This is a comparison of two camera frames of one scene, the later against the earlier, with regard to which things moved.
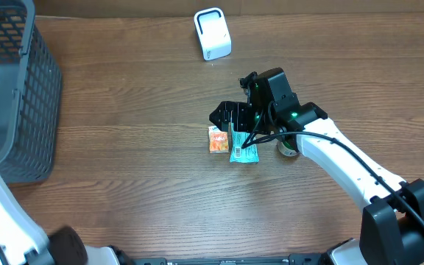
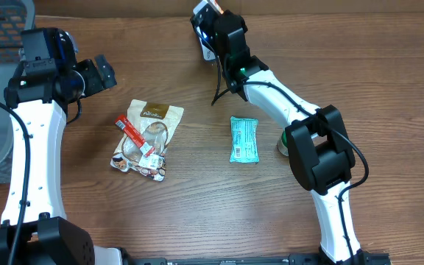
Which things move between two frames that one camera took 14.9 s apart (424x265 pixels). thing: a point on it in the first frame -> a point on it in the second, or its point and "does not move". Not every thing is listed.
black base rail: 297,259 does not move
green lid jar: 286,149 does not move
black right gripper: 240,111 -> 218,15
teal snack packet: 247,154 does not move
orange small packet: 218,140 -> 217,6
